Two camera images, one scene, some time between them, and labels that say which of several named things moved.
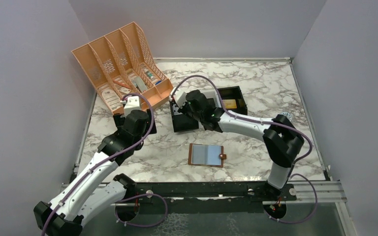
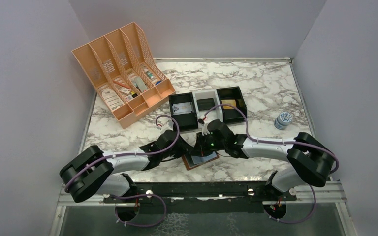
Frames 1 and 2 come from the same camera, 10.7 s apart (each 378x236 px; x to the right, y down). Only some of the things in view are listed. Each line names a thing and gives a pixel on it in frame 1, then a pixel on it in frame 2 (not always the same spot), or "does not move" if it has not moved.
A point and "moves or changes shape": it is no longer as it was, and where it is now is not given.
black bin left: x=182 y=122 does not move
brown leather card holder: x=206 y=155 moves or changes shape
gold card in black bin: x=230 y=103 does not move
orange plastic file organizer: x=123 y=63 does not move
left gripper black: x=120 y=119 → x=183 y=146
